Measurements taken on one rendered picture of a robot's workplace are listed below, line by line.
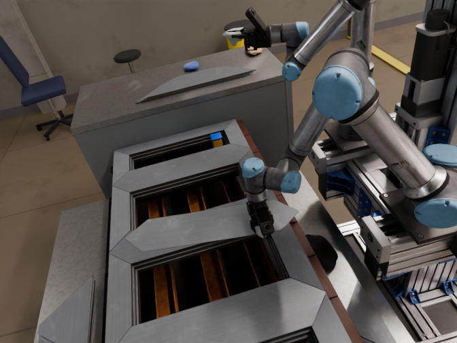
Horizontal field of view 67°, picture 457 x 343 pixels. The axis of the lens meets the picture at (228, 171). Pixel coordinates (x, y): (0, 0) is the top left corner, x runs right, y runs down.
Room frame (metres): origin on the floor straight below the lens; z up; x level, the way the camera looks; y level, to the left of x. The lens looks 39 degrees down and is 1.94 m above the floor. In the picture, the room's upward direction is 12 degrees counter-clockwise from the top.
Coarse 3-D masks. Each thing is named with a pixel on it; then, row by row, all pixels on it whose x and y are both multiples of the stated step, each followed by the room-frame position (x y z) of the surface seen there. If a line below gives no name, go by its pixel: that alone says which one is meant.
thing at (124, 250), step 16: (176, 144) 1.70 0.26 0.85; (192, 144) 1.70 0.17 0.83; (192, 176) 1.38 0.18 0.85; (208, 176) 1.38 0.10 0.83; (240, 176) 1.33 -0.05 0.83; (144, 192) 1.34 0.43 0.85; (160, 192) 1.34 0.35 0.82; (224, 240) 0.93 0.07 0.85; (240, 240) 0.93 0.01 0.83; (272, 240) 0.88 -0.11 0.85; (128, 256) 0.94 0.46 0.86; (144, 256) 0.92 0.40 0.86; (160, 256) 0.91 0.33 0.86; (176, 256) 0.91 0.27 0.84; (192, 256) 0.91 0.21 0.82; (288, 336) 0.51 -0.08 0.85; (304, 336) 0.50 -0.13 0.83
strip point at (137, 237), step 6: (144, 222) 1.11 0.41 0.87; (138, 228) 1.08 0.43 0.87; (144, 228) 1.08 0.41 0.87; (132, 234) 1.05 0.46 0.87; (138, 234) 1.05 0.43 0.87; (144, 234) 1.04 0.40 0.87; (132, 240) 1.02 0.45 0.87; (138, 240) 1.01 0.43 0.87; (144, 240) 1.00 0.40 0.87; (138, 246) 0.98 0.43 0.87
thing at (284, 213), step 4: (276, 200) 1.08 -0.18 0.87; (276, 204) 1.06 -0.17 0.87; (280, 204) 1.05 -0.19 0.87; (284, 204) 1.05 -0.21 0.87; (276, 208) 1.03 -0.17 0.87; (280, 208) 1.03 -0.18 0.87; (284, 208) 1.02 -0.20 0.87; (288, 208) 1.02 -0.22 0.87; (280, 212) 1.00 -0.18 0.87; (284, 212) 1.00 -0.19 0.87; (288, 212) 1.00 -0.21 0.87; (280, 216) 0.98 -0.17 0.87; (284, 216) 0.98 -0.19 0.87; (288, 216) 0.97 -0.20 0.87; (292, 216) 0.97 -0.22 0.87; (280, 220) 0.96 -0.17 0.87; (284, 220) 0.96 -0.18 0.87; (288, 220) 0.95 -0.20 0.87; (280, 224) 0.94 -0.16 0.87; (284, 224) 0.94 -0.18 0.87
